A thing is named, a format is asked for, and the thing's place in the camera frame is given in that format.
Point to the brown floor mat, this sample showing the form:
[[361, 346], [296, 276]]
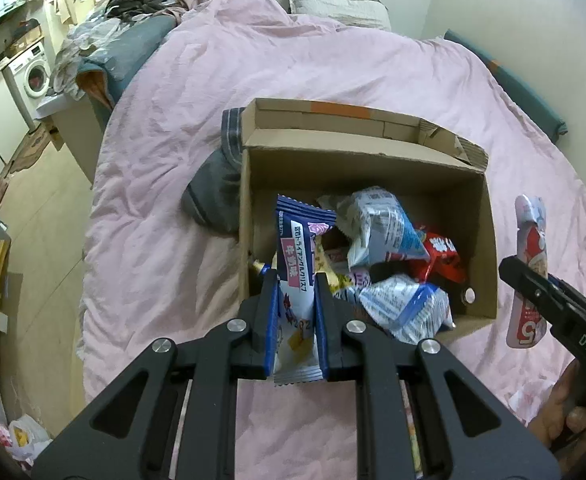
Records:
[[30, 150]]

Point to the white storage bin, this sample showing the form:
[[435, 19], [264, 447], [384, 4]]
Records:
[[78, 126]]

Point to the silver blue snack bag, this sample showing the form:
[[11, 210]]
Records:
[[377, 225]]

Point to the red cartoon snack bag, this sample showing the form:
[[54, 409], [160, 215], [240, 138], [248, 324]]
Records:
[[444, 259]]

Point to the pink bed duvet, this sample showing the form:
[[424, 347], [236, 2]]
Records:
[[153, 272]]

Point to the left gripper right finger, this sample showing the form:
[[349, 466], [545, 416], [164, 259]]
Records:
[[419, 408]]

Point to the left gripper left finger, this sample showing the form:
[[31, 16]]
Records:
[[171, 412]]

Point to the white plastic bag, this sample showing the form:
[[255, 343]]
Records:
[[27, 439]]

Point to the blue white chip bag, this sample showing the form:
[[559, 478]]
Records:
[[408, 310]]

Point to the grey pillow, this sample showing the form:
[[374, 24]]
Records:
[[360, 13]]

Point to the person's right hand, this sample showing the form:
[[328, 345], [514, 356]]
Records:
[[554, 416]]

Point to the dark grey folded garment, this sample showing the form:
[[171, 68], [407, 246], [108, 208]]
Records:
[[212, 197]]

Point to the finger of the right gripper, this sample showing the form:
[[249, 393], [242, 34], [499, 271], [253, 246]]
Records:
[[554, 305], [558, 282]]

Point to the white washing machine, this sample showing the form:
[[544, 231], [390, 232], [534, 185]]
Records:
[[28, 77]]

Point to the white yellow snack bag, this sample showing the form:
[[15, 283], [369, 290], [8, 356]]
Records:
[[331, 259]]

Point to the dark blue snack packet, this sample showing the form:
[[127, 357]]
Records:
[[297, 227]]

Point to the teal bolster cushion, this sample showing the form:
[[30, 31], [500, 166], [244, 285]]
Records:
[[524, 96]]

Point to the pile of clothes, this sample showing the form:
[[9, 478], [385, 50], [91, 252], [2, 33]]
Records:
[[99, 57]]

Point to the brown cardboard box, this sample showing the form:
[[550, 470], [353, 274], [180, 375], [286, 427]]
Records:
[[408, 195]]

